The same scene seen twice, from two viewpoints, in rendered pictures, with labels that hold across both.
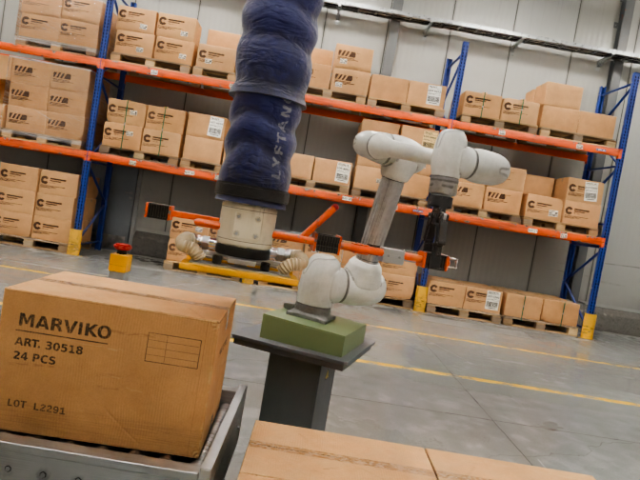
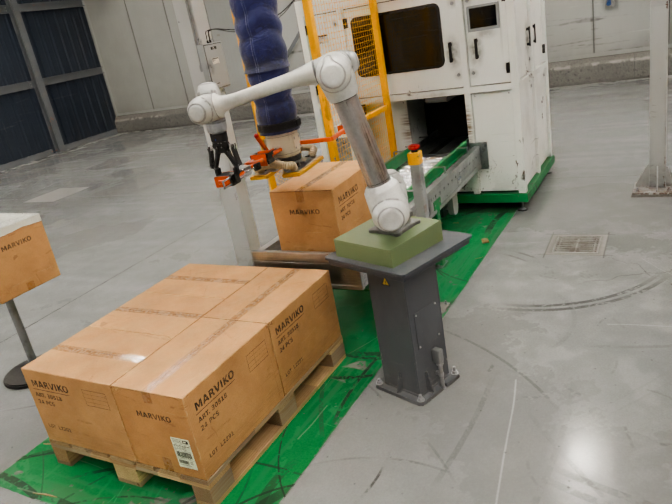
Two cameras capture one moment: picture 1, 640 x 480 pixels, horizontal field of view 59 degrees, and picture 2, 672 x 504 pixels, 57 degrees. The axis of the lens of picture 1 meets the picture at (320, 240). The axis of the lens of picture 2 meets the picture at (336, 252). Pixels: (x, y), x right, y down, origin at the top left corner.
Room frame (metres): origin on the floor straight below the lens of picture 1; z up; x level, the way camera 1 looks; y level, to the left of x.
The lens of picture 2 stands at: (3.63, -2.46, 1.79)
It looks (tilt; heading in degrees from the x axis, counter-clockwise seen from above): 21 degrees down; 122
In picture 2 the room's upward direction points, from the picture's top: 11 degrees counter-clockwise
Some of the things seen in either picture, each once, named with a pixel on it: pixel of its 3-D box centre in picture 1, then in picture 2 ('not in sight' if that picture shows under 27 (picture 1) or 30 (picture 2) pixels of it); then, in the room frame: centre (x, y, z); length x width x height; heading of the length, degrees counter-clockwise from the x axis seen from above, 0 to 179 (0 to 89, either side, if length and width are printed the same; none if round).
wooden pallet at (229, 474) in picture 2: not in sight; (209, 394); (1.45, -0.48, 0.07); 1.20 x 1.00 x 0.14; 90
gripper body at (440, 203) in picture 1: (439, 210); (220, 142); (1.83, -0.36, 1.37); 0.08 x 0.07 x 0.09; 7
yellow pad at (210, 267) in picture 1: (240, 267); (271, 166); (1.65, 0.22, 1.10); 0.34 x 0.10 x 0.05; 98
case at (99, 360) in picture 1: (125, 355); (329, 207); (1.76, 0.55, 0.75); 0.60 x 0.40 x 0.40; 92
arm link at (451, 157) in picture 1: (452, 154); (209, 101); (1.83, -0.37, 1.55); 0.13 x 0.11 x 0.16; 115
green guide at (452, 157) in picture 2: not in sight; (438, 173); (2.01, 1.72, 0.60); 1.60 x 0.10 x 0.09; 90
